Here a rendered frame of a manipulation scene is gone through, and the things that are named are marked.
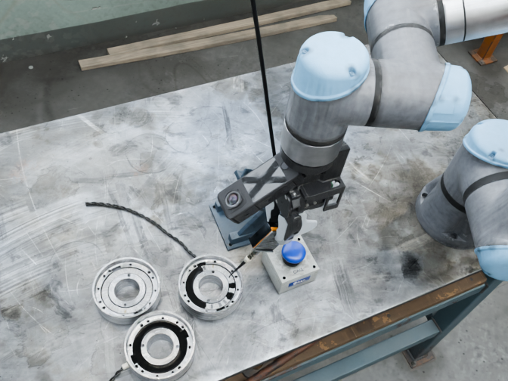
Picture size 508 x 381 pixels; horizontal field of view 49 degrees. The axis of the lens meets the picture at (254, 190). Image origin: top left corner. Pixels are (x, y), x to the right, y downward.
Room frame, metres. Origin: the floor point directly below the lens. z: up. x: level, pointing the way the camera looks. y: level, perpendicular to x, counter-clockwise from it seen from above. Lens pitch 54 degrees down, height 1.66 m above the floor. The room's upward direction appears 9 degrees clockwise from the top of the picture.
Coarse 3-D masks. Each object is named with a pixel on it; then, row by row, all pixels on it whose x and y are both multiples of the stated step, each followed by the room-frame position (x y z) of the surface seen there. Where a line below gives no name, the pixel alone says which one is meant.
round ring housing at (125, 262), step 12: (108, 264) 0.39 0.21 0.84; (120, 264) 0.40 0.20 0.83; (132, 264) 0.41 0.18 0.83; (144, 264) 0.41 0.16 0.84; (96, 276) 0.37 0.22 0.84; (108, 276) 0.38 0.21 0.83; (120, 276) 0.38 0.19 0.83; (132, 276) 0.39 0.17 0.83; (156, 276) 0.39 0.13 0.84; (96, 288) 0.35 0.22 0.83; (120, 288) 0.37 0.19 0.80; (144, 288) 0.37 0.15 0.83; (156, 288) 0.37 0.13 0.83; (96, 300) 0.33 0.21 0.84; (120, 300) 0.34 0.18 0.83; (132, 300) 0.34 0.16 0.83; (156, 300) 0.35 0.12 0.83; (108, 312) 0.31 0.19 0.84; (144, 312) 0.32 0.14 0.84
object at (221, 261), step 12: (192, 264) 0.42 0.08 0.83; (216, 264) 0.43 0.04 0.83; (228, 264) 0.43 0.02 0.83; (180, 276) 0.39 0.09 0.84; (204, 276) 0.41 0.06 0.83; (216, 276) 0.41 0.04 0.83; (240, 276) 0.41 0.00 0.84; (180, 288) 0.37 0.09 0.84; (240, 288) 0.40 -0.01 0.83; (180, 300) 0.36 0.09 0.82; (204, 300) 0.36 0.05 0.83; (216, 300) 0.37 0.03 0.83; (192, 312) 0.34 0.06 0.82; (204, 312) 0.34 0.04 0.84; (216, 312) 0.34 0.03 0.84; (228, 312) 0.35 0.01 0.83
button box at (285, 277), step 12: (300, 240) 0.49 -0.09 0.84; (264, 252) 0.47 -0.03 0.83; (276, 252) 0.46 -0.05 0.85; (264, 264) 0.46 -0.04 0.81; (276, 264) 0.44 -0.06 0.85; (288, 264) 0.44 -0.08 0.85; (300, 264) 0.45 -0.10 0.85; (312, 264) 0.45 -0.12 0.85; (276, 276) 0.43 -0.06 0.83; (288, 276) 0.42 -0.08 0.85; (300, 276) 0.43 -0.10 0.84; (312, 276) 0.44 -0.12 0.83; (276, 288) 0.42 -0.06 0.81; (288, 288) 0.42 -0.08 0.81
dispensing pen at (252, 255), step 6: (270, 222) 0.45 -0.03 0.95; (264, 228) 0.44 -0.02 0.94; (270, 228) 0.44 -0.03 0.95; (258, 234) 0.44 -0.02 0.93; (264, 234) 0.44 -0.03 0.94; (252, 240) 0.43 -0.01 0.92; (258, 240) 0.43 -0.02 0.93; (252, 246) 0.43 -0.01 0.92; (252, 252) 0.43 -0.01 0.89; (258, 252) 0.43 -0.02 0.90; (246, 258) 0.42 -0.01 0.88; (252, 258) 0.42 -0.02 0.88; (240, 264) 0.42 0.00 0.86; (234, 270) 0.42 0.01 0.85
